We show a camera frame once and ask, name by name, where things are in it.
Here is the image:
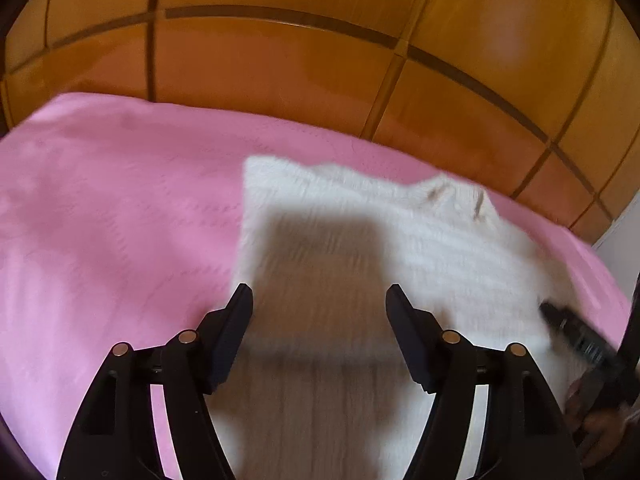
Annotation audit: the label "white knitted sweater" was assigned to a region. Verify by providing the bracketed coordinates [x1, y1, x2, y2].
[208, 156, 582, 479]

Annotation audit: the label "person's right hand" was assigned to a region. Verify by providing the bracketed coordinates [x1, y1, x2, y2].
[564, 379, 639, 468]

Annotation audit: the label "pink bedspread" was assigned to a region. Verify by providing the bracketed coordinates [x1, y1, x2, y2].
[1, 93, 630, 479]

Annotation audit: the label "wooden panelled headboard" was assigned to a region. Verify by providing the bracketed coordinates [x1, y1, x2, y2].
[1, 0, 639, 242]

